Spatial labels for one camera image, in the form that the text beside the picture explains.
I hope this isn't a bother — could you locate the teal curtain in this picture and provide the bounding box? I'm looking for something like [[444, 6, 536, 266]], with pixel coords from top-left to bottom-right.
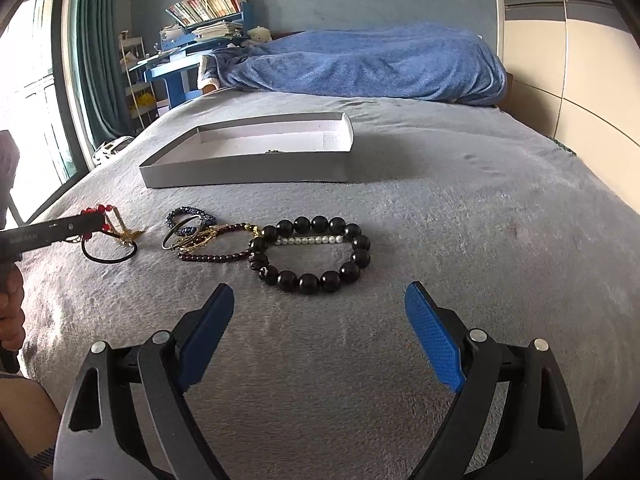
[[75, 0, 133, 148]]

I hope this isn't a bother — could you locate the white wire rack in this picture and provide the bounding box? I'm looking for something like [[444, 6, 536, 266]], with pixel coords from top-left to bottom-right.
[[118, 32, 161, 133]]

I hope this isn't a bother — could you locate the person's leg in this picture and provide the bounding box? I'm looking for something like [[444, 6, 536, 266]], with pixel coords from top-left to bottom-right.
[[0, 374, 63, 480]]

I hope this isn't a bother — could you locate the row of books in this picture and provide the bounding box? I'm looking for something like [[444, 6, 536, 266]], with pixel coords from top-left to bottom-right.
[[166, 0, 249, 26]]

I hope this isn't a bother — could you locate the window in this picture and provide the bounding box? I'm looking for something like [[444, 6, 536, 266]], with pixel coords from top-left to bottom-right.
[[0, 0, 83, 226]]

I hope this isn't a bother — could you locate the dark red bead bracelet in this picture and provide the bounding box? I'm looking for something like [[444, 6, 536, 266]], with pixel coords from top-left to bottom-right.
[[179, 222, 264, 264]]

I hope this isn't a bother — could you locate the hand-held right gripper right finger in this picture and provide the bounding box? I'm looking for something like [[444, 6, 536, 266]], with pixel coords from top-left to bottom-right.
[[404, 281, 586, 480]]

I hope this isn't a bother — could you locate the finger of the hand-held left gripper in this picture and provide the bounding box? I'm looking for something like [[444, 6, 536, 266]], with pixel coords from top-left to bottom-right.
[[0, 212, 109, 264]]

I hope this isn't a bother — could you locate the red bead tassel ornament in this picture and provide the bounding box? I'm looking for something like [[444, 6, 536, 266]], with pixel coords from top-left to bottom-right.
[[82, 203, 146, 248]]

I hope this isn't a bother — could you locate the blue bookshelf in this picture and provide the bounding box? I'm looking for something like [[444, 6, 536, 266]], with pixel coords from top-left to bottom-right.
[[165, 2, 251, 43]]

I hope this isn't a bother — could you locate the pearl hair clip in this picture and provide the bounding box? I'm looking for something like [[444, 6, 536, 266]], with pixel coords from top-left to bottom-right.
[[274, 234, 346, 246]]

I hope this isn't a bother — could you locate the grey cardboard box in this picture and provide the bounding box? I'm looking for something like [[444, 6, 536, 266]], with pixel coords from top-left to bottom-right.
[[139, 111, 356, 189]]

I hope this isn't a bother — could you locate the person's left hand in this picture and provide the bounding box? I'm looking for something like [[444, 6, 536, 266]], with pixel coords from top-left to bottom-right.
[[0, 266, 27, 353]]

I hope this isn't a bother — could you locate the metal bangle ring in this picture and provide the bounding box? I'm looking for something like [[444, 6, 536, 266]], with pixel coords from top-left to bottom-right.
[[161, 215, 206, 251]]

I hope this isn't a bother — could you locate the blue blanket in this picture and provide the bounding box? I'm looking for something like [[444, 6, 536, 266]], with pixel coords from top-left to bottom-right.
[[197, 21, 508, 107]]

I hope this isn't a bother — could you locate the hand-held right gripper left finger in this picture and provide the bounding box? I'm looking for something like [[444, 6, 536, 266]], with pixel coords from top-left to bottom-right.
[[52, 282, 236, 480]]

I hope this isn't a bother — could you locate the white helmet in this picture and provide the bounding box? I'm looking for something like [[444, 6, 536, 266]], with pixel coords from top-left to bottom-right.
[[92, 136, 135, 167]]

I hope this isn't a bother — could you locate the black hair tie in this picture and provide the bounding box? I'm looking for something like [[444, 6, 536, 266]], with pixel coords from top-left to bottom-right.
[[80, 240, 138, 265]]

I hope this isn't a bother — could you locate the beige wardrobe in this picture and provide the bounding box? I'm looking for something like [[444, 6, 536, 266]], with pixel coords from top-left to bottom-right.
[[492, 0, 640, 171]]

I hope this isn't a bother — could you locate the blue bead bracelet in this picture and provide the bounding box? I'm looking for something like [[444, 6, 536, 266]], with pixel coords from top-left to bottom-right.
[[166, 207, 217, 238]]

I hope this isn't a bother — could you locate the black bead bracelet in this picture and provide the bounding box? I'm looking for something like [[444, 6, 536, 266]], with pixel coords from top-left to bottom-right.
[[247, 215, 372, 295]]

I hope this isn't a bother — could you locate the gold hair clip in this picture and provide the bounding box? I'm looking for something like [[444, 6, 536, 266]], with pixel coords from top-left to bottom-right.
[[176, 227, 223, 255]]

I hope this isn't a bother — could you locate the stack of papers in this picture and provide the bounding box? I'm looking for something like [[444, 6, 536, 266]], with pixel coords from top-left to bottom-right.
[[160, 20, 242, 44]]

